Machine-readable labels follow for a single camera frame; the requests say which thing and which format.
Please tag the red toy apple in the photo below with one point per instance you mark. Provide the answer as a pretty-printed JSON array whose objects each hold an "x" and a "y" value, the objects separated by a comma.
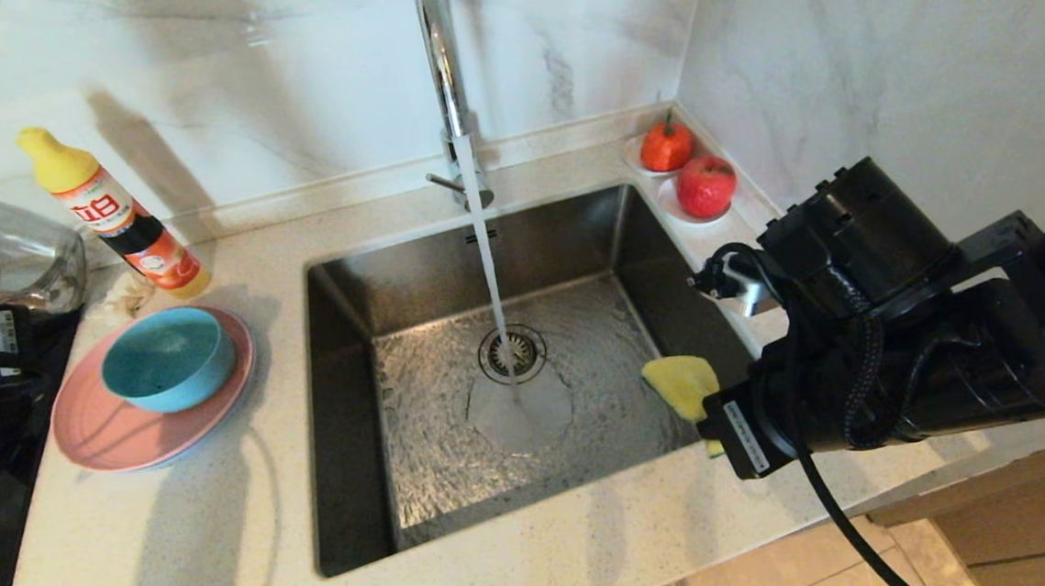
[{"x": 706, "y": 185}]

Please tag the blue bowl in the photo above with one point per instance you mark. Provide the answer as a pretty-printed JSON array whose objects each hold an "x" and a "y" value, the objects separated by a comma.
[{"x": 167, "y": 359}]

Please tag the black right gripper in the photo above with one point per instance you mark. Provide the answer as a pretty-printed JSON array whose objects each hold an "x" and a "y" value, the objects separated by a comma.
[{"x": 969, "y": 363}]

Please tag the pink plate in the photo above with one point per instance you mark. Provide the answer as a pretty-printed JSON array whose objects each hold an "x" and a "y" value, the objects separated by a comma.
[{"x": 105, "y": 437}]

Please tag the grey plate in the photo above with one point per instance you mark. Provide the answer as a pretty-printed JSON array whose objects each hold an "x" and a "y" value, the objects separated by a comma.
[{"x": 219, "y": 429}]

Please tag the clear glass jug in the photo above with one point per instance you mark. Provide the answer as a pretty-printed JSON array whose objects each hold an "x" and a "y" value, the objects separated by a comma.
[{"x": 19, "y": 255}]

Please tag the wooden cabinet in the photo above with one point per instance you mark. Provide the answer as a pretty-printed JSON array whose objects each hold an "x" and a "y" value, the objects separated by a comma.
[{"x": 1026, "y": 524}]

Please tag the orange toy pumpkin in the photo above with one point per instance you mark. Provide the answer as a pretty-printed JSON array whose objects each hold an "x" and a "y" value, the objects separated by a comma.
[{"x": 667, "y": 146}]

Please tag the yellow green sponge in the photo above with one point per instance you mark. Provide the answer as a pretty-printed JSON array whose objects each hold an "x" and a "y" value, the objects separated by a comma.
[{"x": 681, "y": 383}]

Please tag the stainless steel sink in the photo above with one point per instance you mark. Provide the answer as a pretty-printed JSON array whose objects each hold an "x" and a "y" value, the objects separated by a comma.
[{"x": 590, "y": 472}]

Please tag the metal drain strainer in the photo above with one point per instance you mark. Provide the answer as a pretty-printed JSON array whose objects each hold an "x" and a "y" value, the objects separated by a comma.
[{"x": 526, "y": 348}]

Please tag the orange dish soap bottle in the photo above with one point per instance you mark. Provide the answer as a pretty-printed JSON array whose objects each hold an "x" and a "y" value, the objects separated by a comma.
[{"x": 108, "y": 216}]

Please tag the chrome faucet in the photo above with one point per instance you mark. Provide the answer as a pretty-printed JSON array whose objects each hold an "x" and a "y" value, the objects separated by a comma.
[{"x": 444, "y": 69}]

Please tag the small white dish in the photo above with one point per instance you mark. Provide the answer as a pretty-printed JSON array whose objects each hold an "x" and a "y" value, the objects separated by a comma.
[
  {"x": 633, "y": 157},
  {"x": 673, "y": 212}
]

